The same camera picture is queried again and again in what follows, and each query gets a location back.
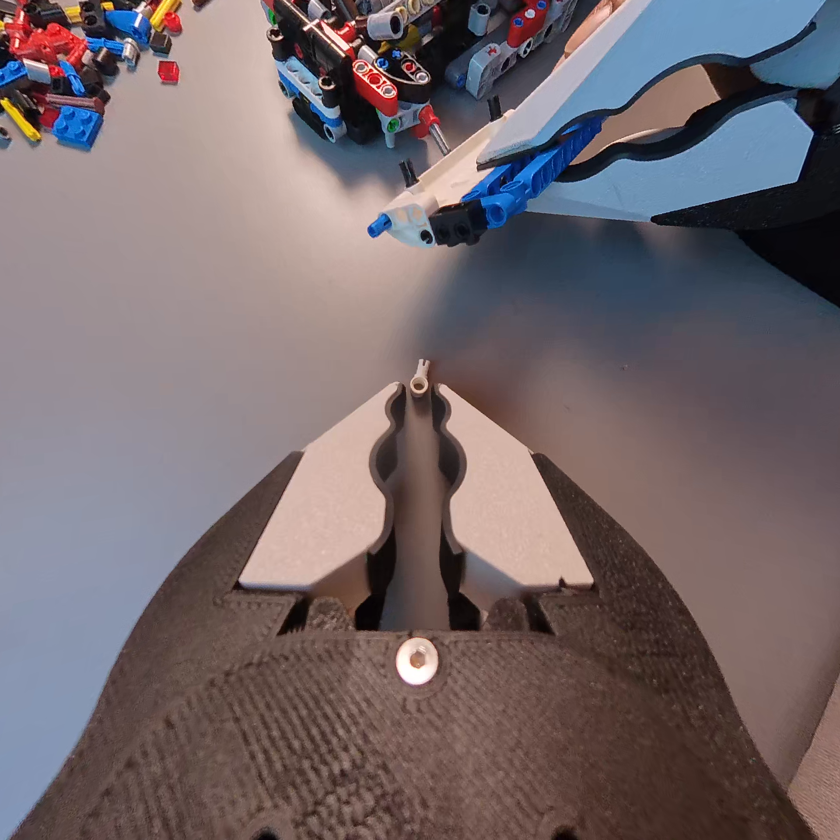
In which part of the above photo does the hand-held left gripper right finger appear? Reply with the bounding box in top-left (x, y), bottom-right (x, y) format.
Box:
top-left (434, 384), bottom-right (595, 609)

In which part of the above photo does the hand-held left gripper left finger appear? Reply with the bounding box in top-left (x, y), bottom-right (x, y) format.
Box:
top-left (239, 382), bottom-right (404, 608)

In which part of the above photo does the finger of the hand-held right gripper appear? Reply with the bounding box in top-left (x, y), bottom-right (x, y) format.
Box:
top-left (525, 88), bottom-right (818, 224)
top-left (474, 0), bottom-right (840, 164)

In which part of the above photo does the blue and white lego panel assembly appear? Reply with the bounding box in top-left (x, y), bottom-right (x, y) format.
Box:
top-left (367, 95), bottom-right (606, 249)

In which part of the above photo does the white triangular lego beam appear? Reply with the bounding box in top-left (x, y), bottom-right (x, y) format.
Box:
top-left (384, 202), bottom-right (438, 248)

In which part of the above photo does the partly built lego car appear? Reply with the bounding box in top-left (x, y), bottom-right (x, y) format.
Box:
top-left (261, 0), bottom-right (580, 156)

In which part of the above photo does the pile of mixed lego pieces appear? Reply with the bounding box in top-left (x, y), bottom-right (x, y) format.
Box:
top-left (0, 0), bottom-right (183, 151)

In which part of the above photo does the black padded wrist rest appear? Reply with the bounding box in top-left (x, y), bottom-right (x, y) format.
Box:
top-left (738, 228), bottom-right (840, 311)

